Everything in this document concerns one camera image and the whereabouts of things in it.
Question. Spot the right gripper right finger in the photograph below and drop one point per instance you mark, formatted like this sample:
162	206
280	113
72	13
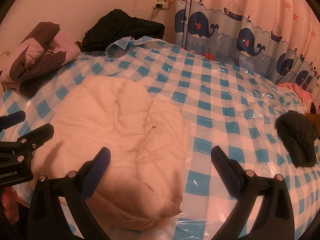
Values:
275	218

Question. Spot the black clothes pile at headboard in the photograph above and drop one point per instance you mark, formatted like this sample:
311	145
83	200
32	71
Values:
116	25

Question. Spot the pink crumpled garment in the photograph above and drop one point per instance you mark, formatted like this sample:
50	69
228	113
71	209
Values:
303	95

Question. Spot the blue checkered plastic bed cover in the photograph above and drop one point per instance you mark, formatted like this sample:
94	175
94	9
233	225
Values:
226	105

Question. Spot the person's left hand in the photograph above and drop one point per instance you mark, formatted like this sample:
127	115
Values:
9	205

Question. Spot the white quilted puffer jacket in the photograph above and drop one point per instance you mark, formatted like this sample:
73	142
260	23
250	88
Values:
142	189

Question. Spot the dark green puffer jacket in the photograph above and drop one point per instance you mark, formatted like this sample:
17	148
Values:
298	135

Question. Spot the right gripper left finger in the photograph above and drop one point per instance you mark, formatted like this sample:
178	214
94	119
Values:
46	217

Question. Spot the whale print curtain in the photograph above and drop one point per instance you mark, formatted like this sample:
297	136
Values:
278	39

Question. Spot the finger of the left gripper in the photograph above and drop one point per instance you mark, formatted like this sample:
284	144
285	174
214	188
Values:
7	121
30	141

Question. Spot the pink and brown folded quilt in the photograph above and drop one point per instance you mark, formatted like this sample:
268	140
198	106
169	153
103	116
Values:
42	52

